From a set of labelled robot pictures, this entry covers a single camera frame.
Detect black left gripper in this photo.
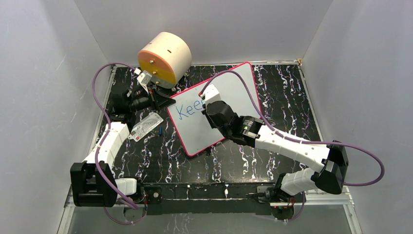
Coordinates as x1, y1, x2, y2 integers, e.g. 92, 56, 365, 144
129, 85, 176, 115

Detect pink framed whiteboard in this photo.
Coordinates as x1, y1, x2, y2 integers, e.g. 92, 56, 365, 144
167, 62, 261, 156

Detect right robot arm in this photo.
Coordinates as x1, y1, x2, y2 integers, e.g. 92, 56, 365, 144
202, 101, 348, 202

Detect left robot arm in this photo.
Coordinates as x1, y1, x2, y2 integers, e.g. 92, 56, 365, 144
70, 83, 176, 207

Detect clear plastic marker package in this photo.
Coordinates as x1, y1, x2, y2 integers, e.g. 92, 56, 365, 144
128, 112, 164, 142

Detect round pastel drawer cabinet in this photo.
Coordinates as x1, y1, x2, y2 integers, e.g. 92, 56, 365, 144
137, 32, 192, 89

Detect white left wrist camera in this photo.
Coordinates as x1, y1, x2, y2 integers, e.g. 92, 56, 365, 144
134, 68, 152, 94

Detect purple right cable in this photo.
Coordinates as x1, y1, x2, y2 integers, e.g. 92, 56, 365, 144
199, 69, 385, 187

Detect purple cable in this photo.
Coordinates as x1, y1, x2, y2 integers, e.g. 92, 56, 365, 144
199, 69, 385, 187
92, 62, 146, 226

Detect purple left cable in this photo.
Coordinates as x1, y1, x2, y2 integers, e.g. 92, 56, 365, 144
92, 62, 146, 226

